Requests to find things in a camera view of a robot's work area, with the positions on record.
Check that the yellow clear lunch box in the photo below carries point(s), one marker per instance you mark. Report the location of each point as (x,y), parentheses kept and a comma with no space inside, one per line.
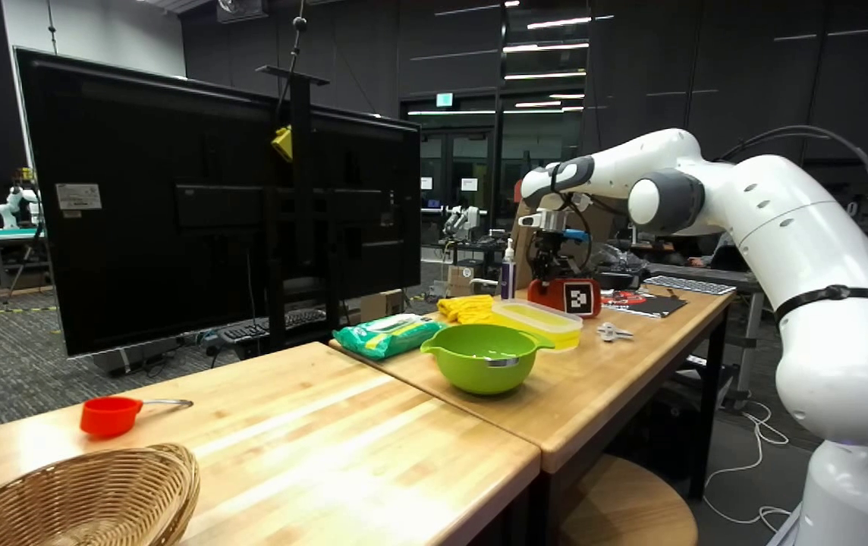
(557,326)

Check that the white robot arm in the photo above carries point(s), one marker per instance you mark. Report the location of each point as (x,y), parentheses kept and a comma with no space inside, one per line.
(813,260)

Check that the woven wicker basket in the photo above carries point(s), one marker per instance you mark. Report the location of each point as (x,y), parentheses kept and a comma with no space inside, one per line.
(103,497)

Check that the green bowl with seeds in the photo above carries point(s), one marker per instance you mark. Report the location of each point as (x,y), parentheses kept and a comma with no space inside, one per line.
(484,357)

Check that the round wooden stool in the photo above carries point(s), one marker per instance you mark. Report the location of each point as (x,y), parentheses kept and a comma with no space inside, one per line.
(626,504)

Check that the brown cardboard panel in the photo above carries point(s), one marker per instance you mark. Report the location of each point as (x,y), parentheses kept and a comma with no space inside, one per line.
(574,217)

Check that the large black monitor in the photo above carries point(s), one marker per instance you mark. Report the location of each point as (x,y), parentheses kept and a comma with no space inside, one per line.
(180,204)

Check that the yellow knitted cloth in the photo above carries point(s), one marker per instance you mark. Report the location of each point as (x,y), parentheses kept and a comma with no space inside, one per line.
(465,309)

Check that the red measuring cup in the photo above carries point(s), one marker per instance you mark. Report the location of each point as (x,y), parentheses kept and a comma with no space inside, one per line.
(110,417)

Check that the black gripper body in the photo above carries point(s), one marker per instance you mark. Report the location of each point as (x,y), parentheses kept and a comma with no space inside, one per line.
(551,247)

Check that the white plastic clip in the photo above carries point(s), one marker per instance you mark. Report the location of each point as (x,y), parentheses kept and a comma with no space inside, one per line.
(608,332)

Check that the green wipes packet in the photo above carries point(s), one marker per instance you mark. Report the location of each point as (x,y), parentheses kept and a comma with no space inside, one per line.
(388,338)

